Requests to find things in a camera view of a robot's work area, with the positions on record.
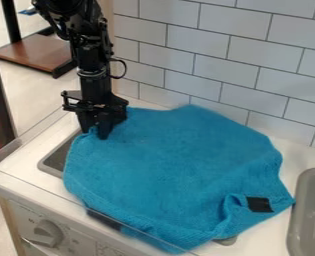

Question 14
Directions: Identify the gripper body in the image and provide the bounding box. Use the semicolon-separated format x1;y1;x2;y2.
59;89;131;122

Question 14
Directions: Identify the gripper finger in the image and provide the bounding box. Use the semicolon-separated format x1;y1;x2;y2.
76;113;100;134
95;115;123;141

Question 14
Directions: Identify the blue cloth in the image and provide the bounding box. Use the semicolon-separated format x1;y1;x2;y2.
62;104;296;255

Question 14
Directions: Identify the brown wooden board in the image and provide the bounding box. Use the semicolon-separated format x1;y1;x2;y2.
0;30;80;80

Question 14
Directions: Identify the black pole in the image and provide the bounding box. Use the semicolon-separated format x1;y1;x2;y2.
0;0;24;44

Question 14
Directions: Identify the toy sink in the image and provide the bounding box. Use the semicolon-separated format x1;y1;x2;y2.
285;167;315;256

